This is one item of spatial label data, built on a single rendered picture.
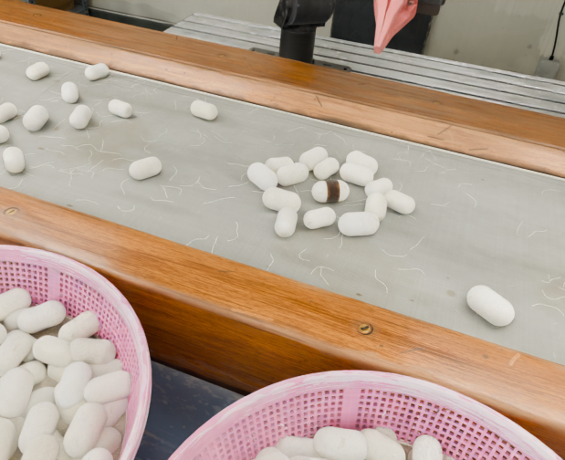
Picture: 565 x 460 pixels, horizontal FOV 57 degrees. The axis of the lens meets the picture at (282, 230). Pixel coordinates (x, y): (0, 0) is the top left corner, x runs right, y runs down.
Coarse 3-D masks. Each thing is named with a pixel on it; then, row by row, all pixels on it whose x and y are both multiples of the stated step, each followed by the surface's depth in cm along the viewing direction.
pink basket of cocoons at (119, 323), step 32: (0, 256) 39; (32, 256) 39; (64, 256) 38; (0, 288) 40; (32, 288) 40; (64, 288) 39; (96, 288) 37; (128, 320) 35; (128, 352) 35; (128, 416) 33; (128, 448) 28
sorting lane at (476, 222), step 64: (0, 64) 71; (64, 64) 72; (64, 128) 59; (128, 128) 60; (192, 128) 61; (256, 128) 62; (320, 128) 63; (64, 192) 49; (128, 192) 50; (192, 192) 51; (256, 192) 52; (448, 192) 54; (512, 192) 55; (256, 256) 44; (320, 256) 45; (384, 256) 46; (448, 256) 46; (512, 256) 47; (448, 320) 40; (512, 320) 41
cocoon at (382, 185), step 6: (378, 180) 52; (384, 180) 52; (366, 186) 52; (372, 186) 51; (378, 186) 51; (384, 186) 52; (390, 186) 52; (366, 192) 52; (372, 192) 51; (378, 192) 51; (384, 192) 52
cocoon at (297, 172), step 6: (300, 162) 53; (282, 168) 52; (288, 168) 52; (294, 168) 52; (300, 168) 52; (306, 168) 53; (282, 174) 52; (288, 174) 52; (294, 174) 52; (300, 174) 52; (306, 174) 53; (282, 180) 52; (288, 180) 52; (294, 180) 52; (300, 180) 53
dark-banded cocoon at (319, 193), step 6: (318, 186) 50; (324, 186) 50; (342, 186) 50; (348, 186) 51; (312, 192) 51; (318, 192) 50; (324, 192) 50; (342, 192) 50; (348, 192) 51; (318, 198) 50; (324, 198) 50; (342, 198) 51
